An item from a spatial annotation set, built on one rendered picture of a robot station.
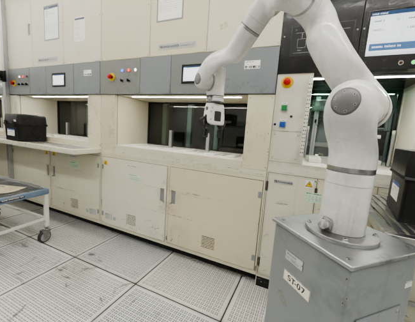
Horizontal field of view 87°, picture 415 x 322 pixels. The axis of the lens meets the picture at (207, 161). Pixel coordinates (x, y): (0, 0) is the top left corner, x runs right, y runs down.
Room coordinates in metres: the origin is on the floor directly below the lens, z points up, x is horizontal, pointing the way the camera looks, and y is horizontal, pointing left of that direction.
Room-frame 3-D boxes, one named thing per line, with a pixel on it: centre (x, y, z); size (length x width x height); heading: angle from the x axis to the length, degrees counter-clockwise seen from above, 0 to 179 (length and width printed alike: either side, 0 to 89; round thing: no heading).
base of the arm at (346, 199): (0.62, -0.41, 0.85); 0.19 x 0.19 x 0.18
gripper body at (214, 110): (1.07, -0.02, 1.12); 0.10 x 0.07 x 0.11; 131
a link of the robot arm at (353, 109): (0.60, -0.39, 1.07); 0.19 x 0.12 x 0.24; 131
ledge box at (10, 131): (2.24, 1.88, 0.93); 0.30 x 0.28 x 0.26; 63
